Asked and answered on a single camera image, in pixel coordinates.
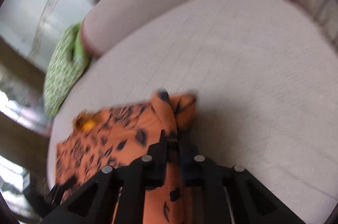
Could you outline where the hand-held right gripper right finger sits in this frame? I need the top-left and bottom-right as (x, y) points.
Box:
(174, 135), (304, 224)

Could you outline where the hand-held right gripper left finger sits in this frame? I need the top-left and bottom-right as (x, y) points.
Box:
(44, 134), (169, 224)

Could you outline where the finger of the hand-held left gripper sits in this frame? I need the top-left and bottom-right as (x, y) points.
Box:
(46, 184), (66, 206)

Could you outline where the orange floral shirt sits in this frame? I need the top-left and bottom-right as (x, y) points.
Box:
(55, 90), (198, 224)

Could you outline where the pink quilted sofa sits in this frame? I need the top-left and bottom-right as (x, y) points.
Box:
(46, 0), (338, 224)

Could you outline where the green checked pillow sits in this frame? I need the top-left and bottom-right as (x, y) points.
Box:
(43, 23), (90, 117)

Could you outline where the wooden stained glass door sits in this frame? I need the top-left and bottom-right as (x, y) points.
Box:
(0, 36), (53, 214)

